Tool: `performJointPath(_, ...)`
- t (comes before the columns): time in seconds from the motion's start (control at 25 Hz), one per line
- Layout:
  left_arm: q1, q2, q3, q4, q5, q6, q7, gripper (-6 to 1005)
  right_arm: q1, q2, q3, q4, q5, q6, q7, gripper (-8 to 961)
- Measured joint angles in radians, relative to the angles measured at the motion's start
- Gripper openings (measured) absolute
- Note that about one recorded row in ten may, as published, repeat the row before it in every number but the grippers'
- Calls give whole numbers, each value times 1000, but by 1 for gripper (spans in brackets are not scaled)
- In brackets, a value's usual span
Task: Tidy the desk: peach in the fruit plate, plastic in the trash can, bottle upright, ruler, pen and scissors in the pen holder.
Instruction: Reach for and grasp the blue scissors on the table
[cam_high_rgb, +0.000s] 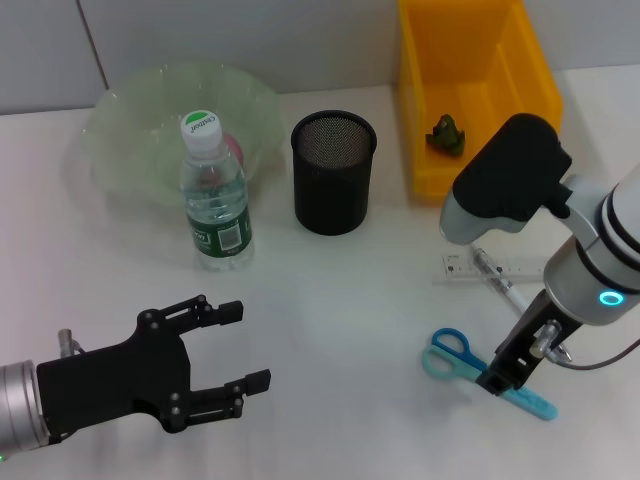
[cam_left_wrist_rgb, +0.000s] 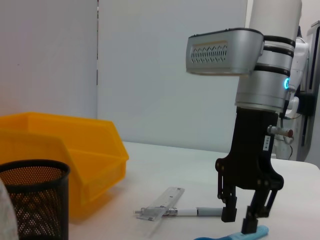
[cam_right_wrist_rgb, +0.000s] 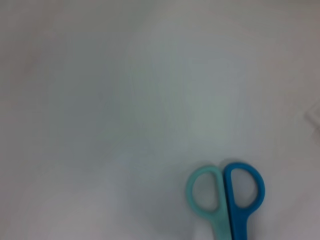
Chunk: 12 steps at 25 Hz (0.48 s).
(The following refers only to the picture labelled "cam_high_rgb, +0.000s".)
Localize green plastic wrapper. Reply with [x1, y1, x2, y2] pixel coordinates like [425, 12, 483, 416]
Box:
[424, 113, 467, 157]

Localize water bottle green label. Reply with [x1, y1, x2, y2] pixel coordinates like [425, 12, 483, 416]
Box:
[179, 108, 256, 274]

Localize pale green plastic bowl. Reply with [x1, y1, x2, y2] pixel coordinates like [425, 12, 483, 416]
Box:
[82, 58, 281, 206]

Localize grey right wrist cable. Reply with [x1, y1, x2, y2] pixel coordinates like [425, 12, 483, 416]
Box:
[530, 322, 640, 371]

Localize blue scissors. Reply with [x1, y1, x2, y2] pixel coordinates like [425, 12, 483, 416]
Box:
[421, 327, 559, 422]

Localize yellow plastic storage bin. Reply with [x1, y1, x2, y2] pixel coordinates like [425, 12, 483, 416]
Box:
[398, 0, 565, 197]

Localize white grey ballpoint pen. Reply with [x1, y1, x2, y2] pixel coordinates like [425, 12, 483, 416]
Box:
[469, 243, 574, 366]

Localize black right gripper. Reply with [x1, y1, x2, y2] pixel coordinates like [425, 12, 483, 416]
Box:
[474, 289, 584, 399]

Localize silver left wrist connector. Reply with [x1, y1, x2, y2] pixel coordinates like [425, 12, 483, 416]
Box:
[57, 328, 84, 359]

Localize black mesh pen holder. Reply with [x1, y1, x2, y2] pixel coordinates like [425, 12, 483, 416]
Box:
[290, 109, 377, 236]

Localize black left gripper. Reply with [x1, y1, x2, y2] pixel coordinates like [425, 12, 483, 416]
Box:
[36, 293, 273, 436]

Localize clear plastic ruler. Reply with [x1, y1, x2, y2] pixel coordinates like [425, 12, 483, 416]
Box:
[433, 253, 549, 287]

